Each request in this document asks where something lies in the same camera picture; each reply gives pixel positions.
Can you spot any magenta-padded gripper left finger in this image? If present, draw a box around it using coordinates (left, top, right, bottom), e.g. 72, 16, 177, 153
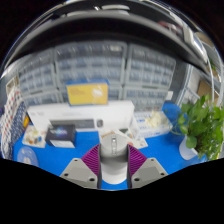
59, 143, 102, 190

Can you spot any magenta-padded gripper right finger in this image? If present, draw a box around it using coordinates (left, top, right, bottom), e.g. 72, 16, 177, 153
126, 143, 169, 190

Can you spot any white computer mouse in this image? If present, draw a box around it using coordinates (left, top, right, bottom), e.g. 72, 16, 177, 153
99, 133, 129, 185

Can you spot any round light blue mouse pad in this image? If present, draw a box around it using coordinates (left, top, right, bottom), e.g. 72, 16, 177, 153
17, 146, 39, 167

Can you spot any cartoon picture sticker sheet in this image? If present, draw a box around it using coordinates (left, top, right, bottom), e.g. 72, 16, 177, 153
99, 127, 149, 150

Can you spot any small black box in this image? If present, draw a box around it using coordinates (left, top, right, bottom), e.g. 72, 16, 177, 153
44, 123, 77, 149

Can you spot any white blue tissue box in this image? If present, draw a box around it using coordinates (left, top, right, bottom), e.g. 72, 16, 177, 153
131, 110, 174, 139

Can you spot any long white keyboard box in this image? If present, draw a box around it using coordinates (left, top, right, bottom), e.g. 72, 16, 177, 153
26, 100, 136, 133

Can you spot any green plant in white pot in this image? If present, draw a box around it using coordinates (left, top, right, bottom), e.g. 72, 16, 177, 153
170, 94, 224, 162

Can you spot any yellow blue-edged box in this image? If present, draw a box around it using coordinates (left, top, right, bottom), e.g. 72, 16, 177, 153
65, 79, 110, 107

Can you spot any navy polka dot cloth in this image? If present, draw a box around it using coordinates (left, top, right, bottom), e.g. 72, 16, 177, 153
1, 101, 28, 158

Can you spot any red blue checkered cloth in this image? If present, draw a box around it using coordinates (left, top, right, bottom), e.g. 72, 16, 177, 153
0, 88, 23, 141

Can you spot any white metal rack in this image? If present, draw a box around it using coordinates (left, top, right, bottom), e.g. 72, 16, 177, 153
176, 31, 224, 111

